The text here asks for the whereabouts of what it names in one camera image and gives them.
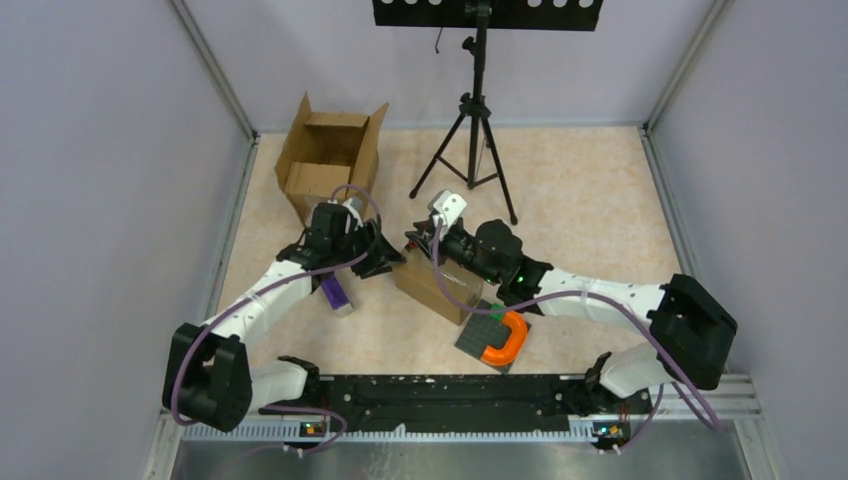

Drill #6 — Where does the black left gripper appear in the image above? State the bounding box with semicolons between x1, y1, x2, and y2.
331;218;405;279

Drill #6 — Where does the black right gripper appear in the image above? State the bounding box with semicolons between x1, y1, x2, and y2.
408;220;502;286

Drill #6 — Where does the small cardboard box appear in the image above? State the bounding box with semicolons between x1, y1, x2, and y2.
392;248;483;326

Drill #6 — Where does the purple rectangular box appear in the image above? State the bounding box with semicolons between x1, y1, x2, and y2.
320;274;354;317

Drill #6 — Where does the large cardboard express box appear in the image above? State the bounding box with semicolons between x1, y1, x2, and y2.
274;96;389;225

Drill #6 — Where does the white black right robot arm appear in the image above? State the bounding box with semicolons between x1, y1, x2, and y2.
405;220;738;412

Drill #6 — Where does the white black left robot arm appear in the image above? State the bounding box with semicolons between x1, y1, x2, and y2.
162;201;403;432

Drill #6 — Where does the green block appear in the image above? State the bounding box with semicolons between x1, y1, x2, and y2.
489;304;504;322

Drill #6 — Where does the grey knife holder plate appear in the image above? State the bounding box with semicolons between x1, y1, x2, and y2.
454;313;511;364

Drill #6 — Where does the black tripod stand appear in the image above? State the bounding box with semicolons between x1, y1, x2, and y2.
409;1;519;226

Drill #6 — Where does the black perforated tripod tray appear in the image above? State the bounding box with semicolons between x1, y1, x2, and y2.
372;0;603;32

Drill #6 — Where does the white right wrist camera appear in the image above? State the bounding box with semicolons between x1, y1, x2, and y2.
428;189;467;230

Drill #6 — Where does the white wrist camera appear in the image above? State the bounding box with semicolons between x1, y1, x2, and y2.
428;189;467;230
329;196;363;230

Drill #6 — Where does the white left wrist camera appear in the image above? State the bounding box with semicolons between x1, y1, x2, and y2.
329;196;363;230

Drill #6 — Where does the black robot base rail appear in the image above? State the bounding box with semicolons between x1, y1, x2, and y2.
278;374;652;434

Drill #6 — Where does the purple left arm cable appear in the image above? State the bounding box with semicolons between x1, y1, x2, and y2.
169;184;384;457

